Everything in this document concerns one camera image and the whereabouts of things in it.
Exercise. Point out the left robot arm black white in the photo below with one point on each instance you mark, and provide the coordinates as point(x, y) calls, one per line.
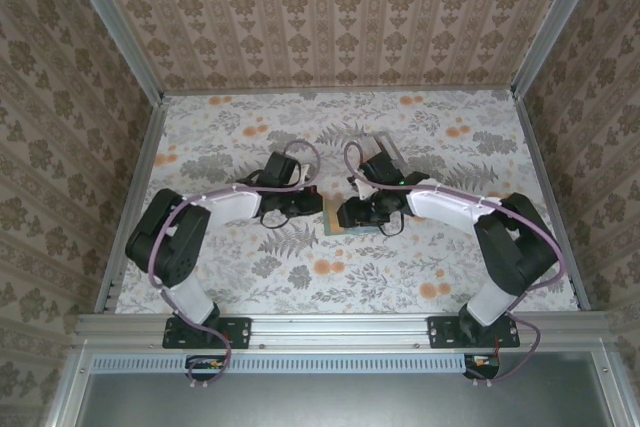
point(165, 242)

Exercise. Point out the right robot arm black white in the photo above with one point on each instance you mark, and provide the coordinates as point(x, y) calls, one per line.
point(515, 247)

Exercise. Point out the floral tablecloth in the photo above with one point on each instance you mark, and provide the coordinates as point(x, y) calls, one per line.
point(320, 272)

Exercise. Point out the black connector board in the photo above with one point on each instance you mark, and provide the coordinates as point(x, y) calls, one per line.
point(482, 364)
point(202, 366)

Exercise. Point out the grey metal panel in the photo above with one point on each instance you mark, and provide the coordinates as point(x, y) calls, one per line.
point(325, 402)

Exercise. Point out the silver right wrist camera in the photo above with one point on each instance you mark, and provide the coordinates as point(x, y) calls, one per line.
point(362, 189)

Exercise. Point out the aluminium table end rail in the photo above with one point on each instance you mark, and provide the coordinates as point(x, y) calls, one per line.
point(340, 90)

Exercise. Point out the aluminium mounting rail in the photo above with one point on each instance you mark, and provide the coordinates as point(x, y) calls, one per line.
point(340, 329)

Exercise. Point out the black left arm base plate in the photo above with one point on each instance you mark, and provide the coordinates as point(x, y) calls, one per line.
point(237, 332)

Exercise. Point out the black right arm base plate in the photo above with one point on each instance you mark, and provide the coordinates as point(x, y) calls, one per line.
point(440, 332)

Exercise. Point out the aluminium table side rail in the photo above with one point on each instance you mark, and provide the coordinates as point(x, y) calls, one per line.
point(542, 172)
point(146, 147)

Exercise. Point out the aluminium frame post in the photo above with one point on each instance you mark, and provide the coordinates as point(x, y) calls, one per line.
point(556, 22)
point(116, 22)

